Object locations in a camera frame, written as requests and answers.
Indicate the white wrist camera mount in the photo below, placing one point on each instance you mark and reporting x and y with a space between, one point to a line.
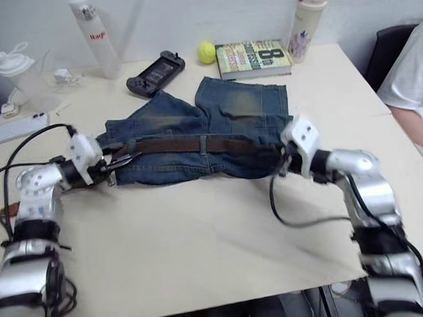
81 151
304 136

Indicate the bare forearm of bystander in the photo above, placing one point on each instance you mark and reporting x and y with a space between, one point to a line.
410 123

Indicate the black chair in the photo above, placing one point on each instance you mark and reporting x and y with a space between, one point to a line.
386 50

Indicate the blue denim shorts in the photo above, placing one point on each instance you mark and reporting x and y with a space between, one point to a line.
167 121

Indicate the small white stick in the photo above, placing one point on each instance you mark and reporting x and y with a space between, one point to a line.
63 107

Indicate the brown braided belt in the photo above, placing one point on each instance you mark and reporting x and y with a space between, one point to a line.
175 145

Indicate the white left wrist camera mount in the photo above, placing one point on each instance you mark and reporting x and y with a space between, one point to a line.
81 151

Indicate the black handheld game console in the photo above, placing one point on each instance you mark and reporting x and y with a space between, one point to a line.
157 74

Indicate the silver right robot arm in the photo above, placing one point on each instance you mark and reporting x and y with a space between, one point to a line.
361 179

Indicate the white bottle with red print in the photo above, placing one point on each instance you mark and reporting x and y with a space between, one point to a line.
99 40

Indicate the yellow tennis ball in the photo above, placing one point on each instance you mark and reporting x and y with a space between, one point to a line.
206 52

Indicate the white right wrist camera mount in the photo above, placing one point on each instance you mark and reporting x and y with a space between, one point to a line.
304 136

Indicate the clear shaker bottle white lid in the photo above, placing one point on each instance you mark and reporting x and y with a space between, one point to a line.
19 69

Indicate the cream floral tumbler purple lid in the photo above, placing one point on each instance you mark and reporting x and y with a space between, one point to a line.
302 29

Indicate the person in white shirt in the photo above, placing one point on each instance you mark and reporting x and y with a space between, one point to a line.
416 69

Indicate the white smartphone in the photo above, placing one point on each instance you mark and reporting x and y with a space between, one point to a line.
18 127

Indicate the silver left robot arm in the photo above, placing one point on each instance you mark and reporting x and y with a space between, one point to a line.
32 196

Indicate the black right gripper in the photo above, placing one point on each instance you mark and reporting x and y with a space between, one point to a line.
291 158

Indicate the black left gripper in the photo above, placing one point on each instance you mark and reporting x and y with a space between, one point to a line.
100 172

